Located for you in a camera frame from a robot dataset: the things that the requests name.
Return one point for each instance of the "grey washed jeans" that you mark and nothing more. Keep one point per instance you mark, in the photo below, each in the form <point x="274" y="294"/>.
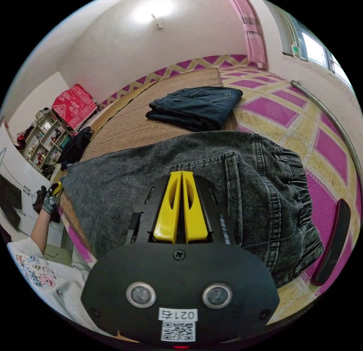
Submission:
<point x="119" y="186"/>

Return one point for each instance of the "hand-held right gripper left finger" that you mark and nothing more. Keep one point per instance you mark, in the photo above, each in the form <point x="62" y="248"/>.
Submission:
<point x="166" y="215"/>

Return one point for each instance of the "red patterned cloth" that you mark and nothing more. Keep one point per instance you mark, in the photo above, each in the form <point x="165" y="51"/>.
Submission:
<point x="75" y="106"/>

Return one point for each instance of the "black phone with red case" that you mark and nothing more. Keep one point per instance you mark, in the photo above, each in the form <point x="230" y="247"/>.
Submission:
<point x="333" y="240"/>

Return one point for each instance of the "bent metal pipe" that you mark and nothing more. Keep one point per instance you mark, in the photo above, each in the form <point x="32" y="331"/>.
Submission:
<point x="337" y="124"/>

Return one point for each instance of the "pink curtain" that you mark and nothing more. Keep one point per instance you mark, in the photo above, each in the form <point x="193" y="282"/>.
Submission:
<point x="252" y="25"/>

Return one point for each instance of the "person's left forearm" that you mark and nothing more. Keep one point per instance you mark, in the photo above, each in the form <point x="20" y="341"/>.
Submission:
<point x="39" y="232"/>

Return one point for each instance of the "person's left hand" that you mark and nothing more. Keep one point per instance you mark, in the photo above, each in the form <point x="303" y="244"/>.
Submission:
<point x="48" y="206"/>

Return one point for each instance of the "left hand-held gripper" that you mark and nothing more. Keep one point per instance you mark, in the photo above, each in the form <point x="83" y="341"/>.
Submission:
<point x="39" y="199"/>

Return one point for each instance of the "black garment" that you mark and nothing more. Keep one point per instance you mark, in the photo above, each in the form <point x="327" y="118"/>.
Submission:
<point x="75" y="147"/>

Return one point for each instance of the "person's body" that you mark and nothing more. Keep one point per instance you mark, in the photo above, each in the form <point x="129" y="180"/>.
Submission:
<point x="56" y="283"/>

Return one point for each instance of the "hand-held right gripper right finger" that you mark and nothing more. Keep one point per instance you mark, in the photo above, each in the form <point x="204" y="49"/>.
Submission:
<point x="195" y="217"/>

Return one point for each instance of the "window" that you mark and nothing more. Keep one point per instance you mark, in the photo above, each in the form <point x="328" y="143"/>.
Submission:
<point x="314" y="45"/>

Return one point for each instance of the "bed with woven mat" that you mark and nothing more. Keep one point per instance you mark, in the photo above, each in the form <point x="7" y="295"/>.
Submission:
<point x="283" y="113"/>

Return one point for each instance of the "open shelf with small items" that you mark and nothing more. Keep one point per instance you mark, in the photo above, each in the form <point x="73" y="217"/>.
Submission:
<point x="45" y="141"/>

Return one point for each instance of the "folded dark blue jeans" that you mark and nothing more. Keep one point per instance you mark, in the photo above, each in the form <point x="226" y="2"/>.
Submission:
<point x="195" y="107"/>

